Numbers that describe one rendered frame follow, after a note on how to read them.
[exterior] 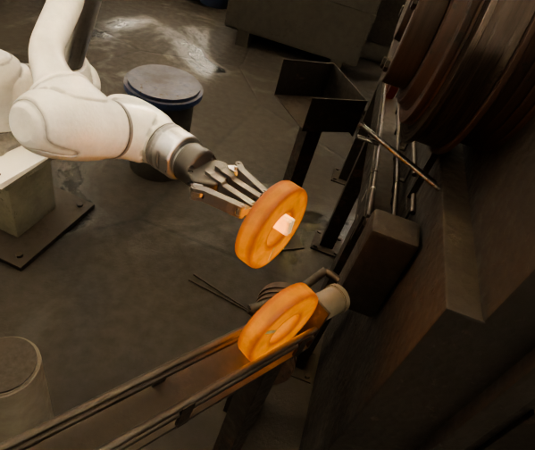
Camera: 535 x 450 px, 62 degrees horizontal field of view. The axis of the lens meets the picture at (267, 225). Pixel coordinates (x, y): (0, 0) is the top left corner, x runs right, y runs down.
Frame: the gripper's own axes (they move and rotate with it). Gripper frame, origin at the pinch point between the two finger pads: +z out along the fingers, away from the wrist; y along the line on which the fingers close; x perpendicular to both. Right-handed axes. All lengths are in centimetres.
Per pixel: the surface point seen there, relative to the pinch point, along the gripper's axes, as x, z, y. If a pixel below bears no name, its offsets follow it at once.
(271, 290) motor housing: -32.3, -2.6, -13.1
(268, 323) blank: -8.6, 9.8, 11.5
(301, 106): -23, -43, -81
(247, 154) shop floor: -81, -85, -117
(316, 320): -16.4, 13.2, -1.0
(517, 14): 34.4, 15.9, -25.3
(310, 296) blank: -7.6, 11.7, 3.0
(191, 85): -37, -95, -80
